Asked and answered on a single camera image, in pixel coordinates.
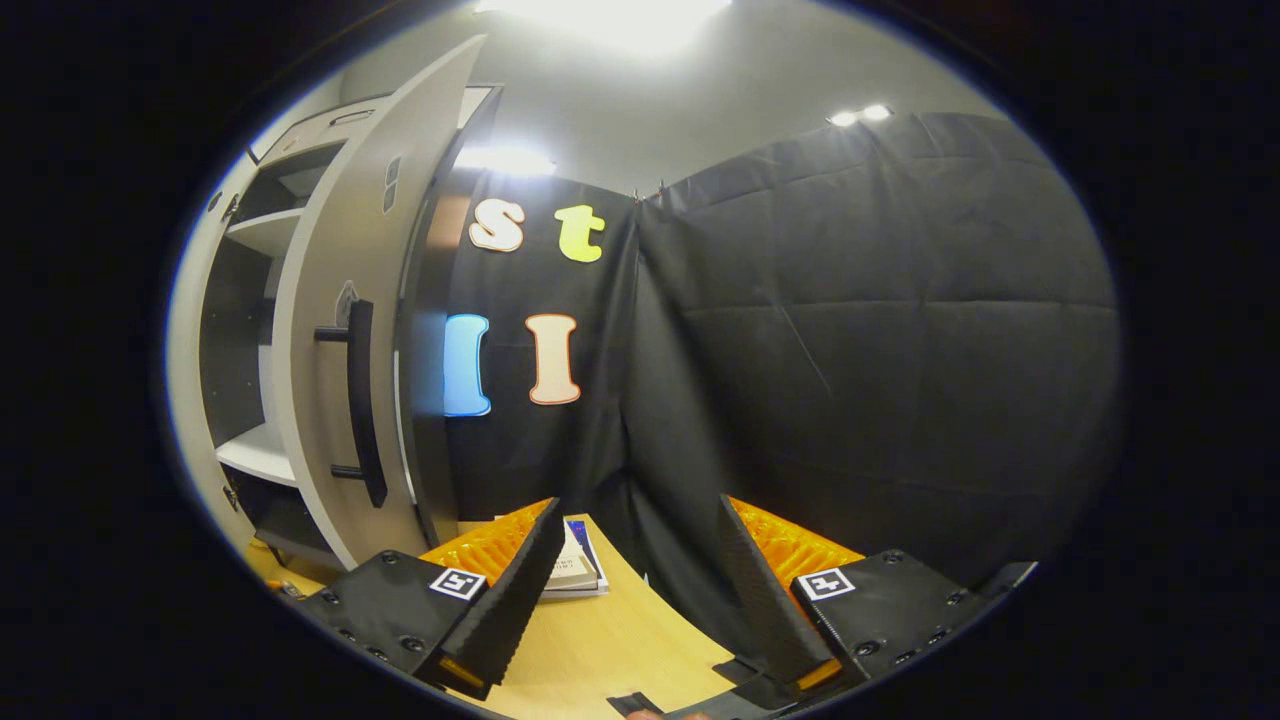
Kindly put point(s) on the large ceiling light panel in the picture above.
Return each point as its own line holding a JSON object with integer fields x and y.
{"x": 610, "y": 20}

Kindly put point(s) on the black backdrop cloth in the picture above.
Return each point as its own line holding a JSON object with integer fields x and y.
{"x": 850, "y": 350}

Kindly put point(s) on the grey cabinet drawer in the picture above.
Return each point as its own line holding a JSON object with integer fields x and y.
{"x": 300, "y": 130}

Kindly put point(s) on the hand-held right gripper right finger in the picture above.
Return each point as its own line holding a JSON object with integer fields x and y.
{"x": 765, "y": 600}

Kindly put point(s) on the grey and black cabinet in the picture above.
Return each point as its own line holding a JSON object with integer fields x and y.
{"x": 425, "y": 400}

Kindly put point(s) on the ceiling light behind cabinet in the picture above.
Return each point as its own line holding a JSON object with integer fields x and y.
{"x": 505, "y": 162}

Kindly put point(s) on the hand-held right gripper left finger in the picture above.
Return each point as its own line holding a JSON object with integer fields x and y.
{"x": 520, "y": 600}

